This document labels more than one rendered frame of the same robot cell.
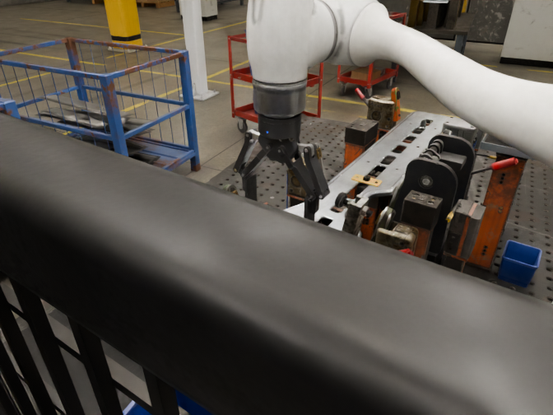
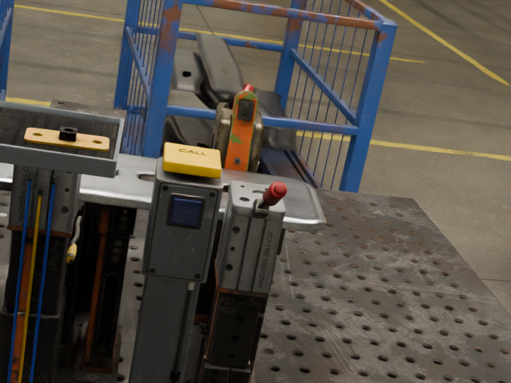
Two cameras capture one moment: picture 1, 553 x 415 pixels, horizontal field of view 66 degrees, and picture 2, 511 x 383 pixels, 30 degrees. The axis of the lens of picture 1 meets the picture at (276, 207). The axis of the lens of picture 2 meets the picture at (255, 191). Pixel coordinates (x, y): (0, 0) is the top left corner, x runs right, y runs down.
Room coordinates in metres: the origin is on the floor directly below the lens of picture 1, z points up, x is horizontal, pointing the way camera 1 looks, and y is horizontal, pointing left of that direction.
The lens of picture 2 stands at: (0.75, -1.56, 1.49)
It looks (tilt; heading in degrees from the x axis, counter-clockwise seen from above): 21 degrees down; 48
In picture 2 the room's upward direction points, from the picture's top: 11 degrees clockwise
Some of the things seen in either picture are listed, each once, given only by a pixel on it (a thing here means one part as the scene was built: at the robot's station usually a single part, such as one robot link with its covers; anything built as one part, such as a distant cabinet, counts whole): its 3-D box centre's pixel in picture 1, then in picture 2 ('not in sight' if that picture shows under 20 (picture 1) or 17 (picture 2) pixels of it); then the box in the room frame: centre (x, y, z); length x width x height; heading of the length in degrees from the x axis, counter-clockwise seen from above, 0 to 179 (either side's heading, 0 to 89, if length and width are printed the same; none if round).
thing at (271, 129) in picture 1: (279, 136); not in sight; (0.71, -0.01, 1.29); 0.08 x 0.07 x 0.09; 56
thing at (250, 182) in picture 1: (250, 191); not in sight; (0.75, 0.05, 1.16); 0.03 x 0.01 x 0.07; 146
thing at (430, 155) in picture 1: (422, 235); not in sight; (0.90, -0.38, 0.94); 0.18 x 0.13 x 0.49; 146
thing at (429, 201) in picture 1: (407, 273); not in sight; (0.79, -0.32, 0.91); 0.07 x 0.05 x 0.42; 56
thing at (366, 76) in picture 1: (369, 52); not in sight; (5.39, -1.13, 0.49); 0.81 x 0.46 x 0.97; 141
